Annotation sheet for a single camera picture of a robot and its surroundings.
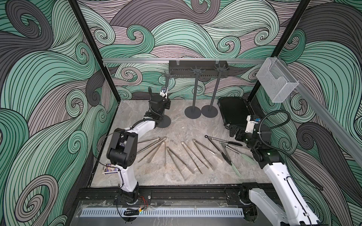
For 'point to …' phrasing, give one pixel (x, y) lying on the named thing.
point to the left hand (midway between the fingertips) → (164, 92)
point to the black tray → (234, 110)
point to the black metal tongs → (210, 138)
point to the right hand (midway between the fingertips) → (235, 127)
